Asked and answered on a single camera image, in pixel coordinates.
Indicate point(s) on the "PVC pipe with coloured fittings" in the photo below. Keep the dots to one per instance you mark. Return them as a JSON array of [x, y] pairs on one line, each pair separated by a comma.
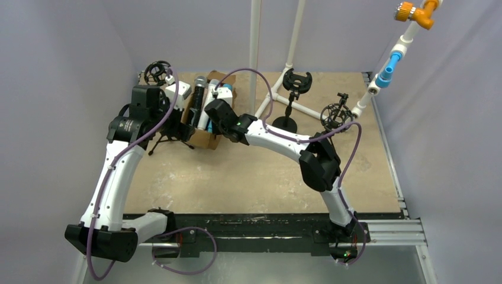
[[419, 17]]

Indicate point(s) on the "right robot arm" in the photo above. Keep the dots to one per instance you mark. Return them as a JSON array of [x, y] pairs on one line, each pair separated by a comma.
[[316, 156]]

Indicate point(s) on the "white microphone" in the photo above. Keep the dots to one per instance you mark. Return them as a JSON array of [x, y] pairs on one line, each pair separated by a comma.
[[211, 95]]

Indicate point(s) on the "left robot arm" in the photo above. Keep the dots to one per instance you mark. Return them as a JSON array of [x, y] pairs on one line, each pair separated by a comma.
[[101, 229]]

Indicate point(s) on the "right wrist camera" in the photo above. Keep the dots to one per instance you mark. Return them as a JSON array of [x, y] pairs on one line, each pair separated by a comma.
[[223, 93]]

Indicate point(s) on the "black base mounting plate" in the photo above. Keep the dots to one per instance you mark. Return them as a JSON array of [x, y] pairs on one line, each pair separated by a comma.
[[311, 233]]

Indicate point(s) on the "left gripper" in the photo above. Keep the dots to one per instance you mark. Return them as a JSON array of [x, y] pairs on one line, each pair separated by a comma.
[[182, 130]]

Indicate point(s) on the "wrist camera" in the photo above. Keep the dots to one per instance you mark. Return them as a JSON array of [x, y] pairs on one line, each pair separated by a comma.
[[223, 93], [184, 91]]

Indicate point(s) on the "blue microphone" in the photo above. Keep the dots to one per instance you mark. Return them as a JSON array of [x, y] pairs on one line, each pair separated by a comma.
[[209, 128]]

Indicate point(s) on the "aluminium rail frame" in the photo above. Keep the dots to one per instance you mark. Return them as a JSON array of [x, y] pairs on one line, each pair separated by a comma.
[[382, 232]]

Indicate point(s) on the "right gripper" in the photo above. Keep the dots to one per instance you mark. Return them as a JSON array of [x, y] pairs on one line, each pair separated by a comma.
[[214, 110]]

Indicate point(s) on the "white PVC pipe frame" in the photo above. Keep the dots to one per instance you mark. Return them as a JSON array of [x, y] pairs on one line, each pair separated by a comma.
[[272, 96]]

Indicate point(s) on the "black sparkly microphone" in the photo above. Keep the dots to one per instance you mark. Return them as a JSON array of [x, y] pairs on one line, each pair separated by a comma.
[[200, 84]]

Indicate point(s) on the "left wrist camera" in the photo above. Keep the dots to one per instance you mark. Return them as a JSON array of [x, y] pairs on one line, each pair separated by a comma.
[[184, 91]]

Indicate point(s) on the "cardboard box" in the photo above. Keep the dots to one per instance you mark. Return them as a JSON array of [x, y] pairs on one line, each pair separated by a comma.
[[201, 138]]

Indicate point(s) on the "tripod shock mount stand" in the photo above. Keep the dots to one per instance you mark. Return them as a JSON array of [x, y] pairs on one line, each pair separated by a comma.
[[155, 74], [335, 115]]

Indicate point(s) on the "round base mic stand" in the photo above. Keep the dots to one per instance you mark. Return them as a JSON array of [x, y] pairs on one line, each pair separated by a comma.
[[296, 85]]

